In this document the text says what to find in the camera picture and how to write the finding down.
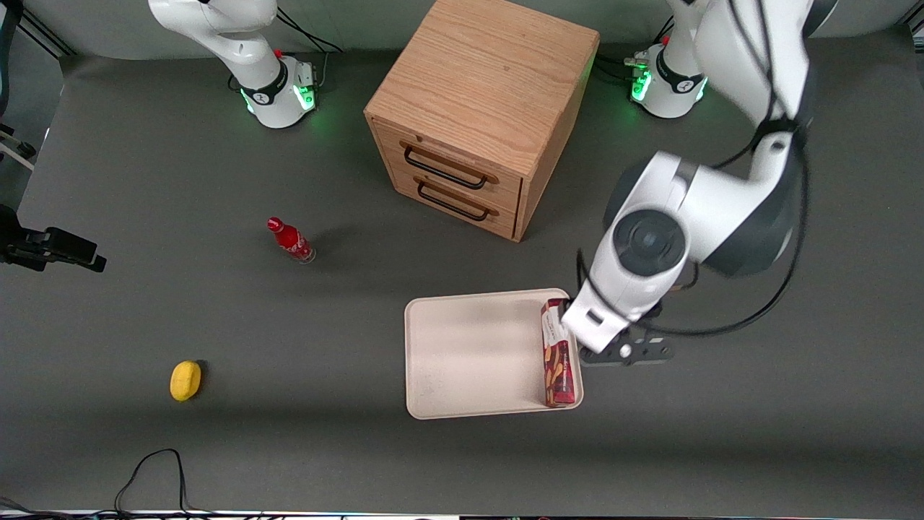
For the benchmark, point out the white stand with wheel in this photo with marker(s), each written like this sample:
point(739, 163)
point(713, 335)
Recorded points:
point(16, 148)

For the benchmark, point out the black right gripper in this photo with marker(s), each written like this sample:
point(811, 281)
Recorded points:
point(8, 234)

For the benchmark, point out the yellow lemon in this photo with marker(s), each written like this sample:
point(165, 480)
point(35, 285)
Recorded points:
point(185, 380)

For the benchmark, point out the wooden drawer cabinet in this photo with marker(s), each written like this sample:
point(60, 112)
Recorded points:
point(484, 79)

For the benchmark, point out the aluminium frame rail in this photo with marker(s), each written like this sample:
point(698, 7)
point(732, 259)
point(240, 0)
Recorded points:
point(43, 35)

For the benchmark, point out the red cola bottle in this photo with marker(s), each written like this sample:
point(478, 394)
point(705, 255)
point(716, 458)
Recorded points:
point(291, 240)

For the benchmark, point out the cream plastic tray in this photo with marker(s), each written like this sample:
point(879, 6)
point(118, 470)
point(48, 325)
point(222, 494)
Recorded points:
point(476, 354)

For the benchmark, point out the wooden drawer front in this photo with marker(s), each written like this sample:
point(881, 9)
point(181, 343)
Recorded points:
point(433, 193)
point(505, 184)

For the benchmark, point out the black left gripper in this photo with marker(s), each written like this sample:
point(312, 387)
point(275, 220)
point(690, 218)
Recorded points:
point(654, 311)

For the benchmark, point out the red cookie box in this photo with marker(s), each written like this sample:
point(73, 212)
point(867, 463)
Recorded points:
point(557, 368)

